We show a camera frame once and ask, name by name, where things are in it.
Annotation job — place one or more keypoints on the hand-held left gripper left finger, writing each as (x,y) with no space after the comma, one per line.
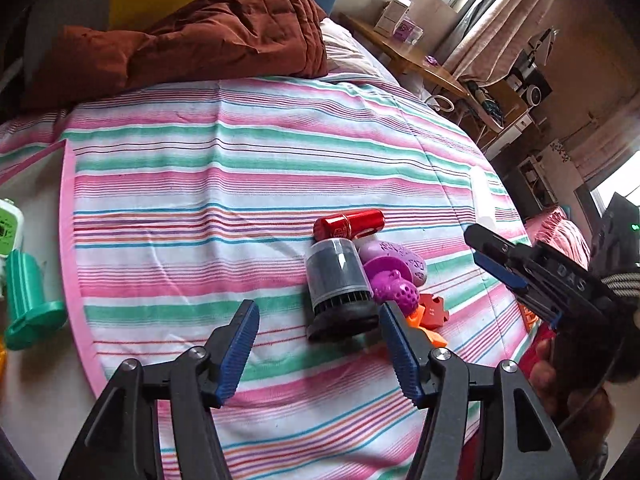
(235,350)

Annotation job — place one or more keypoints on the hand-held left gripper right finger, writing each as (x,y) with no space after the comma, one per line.
(400,355)

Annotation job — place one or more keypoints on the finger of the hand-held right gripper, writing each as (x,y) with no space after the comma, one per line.
(542,312)
(492,242)

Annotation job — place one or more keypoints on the orange linking cubes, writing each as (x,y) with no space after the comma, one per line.
(430,335)

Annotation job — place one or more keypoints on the red puzzle piece block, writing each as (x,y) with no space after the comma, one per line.
(432,310)

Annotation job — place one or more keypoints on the magenta perforated toy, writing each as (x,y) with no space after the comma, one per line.
(395,285)

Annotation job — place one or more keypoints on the black handheld fan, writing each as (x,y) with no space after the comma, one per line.
(335,280)

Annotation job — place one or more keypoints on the red lipstick tube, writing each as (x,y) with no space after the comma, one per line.
(350,225)

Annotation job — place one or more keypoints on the white tray with pink rim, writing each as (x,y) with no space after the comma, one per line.
(45,400)

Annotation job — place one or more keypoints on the green plastic spool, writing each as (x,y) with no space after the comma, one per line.
(30,290)

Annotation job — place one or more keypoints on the white green plastic bottle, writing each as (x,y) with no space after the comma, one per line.
(11,225)

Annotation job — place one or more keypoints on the person's right hand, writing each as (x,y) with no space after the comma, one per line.
(542,375)

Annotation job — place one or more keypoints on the orange plastic basket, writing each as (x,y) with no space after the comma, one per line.
(530,317)

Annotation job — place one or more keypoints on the clear plastic item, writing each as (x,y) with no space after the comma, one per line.
(482,200)

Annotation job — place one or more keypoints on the pink patterned cloth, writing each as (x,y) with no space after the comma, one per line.
(560,230)

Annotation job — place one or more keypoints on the small side window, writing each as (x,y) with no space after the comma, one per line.
(607,182)

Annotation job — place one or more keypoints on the black stereo speaker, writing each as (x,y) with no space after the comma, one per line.
(530,85)

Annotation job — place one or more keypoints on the striped bed sheet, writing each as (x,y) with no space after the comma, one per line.
(250,160)

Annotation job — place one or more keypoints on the small purple item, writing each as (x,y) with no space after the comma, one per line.
(433,60)

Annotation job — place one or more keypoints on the wooden side table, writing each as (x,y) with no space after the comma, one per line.
(410,60)

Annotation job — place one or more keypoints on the beige curtain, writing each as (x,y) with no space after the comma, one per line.
(500,25)

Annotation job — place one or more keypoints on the purple small box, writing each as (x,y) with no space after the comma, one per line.
(406,30)

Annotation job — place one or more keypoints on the pale pink pillow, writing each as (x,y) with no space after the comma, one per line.
(345,50)

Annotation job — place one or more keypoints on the white carton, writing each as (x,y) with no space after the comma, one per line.
(390,15)

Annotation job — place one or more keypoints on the brown quilt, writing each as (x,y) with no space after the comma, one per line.
(200,35)

